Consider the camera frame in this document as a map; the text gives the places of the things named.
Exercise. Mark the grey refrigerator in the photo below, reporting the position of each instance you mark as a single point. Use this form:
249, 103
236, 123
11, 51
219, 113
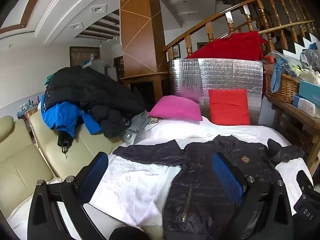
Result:
100, 67

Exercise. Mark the wooden stair railing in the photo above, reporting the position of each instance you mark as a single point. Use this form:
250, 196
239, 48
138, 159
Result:
262, 12

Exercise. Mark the dark quilted jacket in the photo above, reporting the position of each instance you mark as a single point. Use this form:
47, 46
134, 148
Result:
207, 180

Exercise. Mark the white patterned box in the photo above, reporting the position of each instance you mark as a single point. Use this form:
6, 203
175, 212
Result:
305, 106

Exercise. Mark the cream leather sofa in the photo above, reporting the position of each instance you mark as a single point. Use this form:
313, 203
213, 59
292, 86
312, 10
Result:
22, 155

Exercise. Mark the pink pillow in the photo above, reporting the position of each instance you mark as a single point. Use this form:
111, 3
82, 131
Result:
177, 108

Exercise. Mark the silver foil insulation sheet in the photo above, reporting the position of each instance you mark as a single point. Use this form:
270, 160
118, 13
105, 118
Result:
225, 75

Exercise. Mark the teal box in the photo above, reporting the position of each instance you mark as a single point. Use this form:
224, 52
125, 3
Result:
310, 91

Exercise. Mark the wooden side table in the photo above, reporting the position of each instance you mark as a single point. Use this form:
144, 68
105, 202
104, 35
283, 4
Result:
296, 127

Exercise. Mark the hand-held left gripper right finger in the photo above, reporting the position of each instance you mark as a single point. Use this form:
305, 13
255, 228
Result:
228, 178

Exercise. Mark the white textured blanket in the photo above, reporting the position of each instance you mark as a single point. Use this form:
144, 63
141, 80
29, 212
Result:
140, 180

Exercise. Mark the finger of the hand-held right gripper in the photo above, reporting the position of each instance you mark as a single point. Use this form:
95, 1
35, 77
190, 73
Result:
304, 181

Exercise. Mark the black coat pile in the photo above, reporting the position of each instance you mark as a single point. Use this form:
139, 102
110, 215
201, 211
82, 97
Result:
92, 92

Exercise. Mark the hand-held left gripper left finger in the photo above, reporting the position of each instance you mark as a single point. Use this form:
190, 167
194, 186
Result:
96, 168

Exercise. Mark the red cloth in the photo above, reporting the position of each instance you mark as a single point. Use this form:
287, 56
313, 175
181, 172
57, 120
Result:
232, 46

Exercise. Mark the wicker basket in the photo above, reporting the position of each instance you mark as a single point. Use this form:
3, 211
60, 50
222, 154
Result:
285, 86

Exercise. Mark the bright blue jacket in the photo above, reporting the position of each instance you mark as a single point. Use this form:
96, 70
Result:
63, 118

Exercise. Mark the wooden column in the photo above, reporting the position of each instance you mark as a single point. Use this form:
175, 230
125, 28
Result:
141, 30

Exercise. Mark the white plastic bag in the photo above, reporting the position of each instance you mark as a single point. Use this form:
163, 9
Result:
311, 76

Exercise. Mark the grey garment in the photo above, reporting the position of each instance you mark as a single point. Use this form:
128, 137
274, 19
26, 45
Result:
140, 127

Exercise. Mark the framed wall picture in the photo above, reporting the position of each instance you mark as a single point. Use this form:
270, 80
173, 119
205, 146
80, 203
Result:
176, 50

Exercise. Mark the red pillow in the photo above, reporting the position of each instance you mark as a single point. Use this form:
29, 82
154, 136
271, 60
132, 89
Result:
228, 107

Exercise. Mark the blue cloth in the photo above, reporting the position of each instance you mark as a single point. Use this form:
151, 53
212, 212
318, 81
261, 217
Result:
278, 73

